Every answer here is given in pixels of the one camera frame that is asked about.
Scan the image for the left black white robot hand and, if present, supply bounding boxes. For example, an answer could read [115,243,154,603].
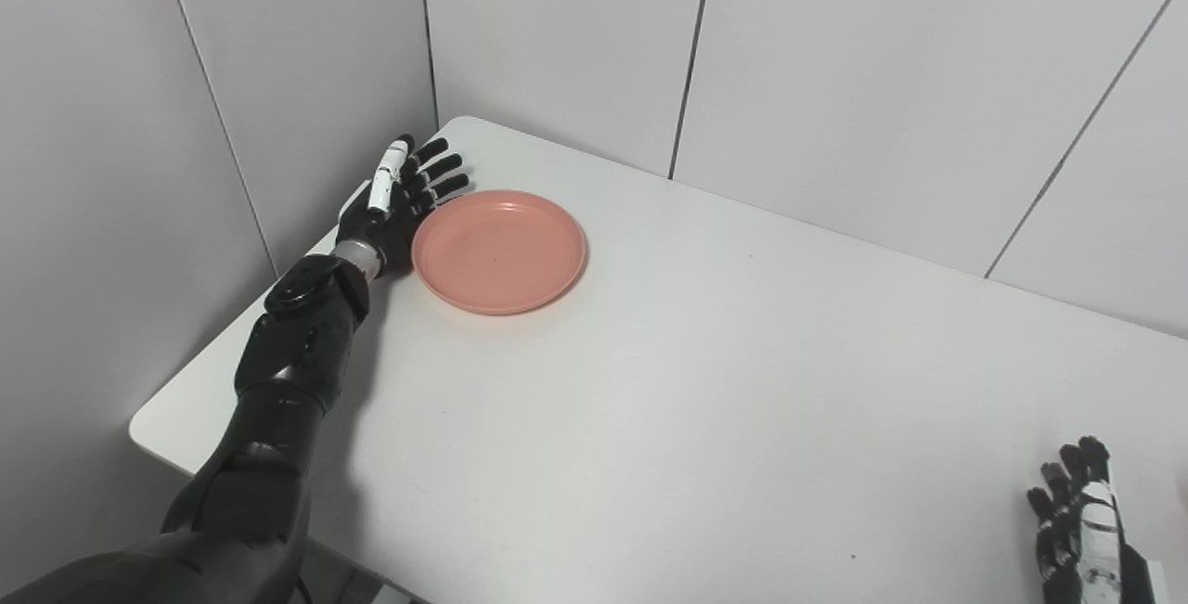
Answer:
[334,134,471,278]

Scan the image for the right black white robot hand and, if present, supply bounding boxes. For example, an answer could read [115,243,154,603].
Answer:
[1026,436,1169,604]

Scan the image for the pink plastic plate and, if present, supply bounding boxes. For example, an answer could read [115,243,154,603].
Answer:
[410,189,588,316]

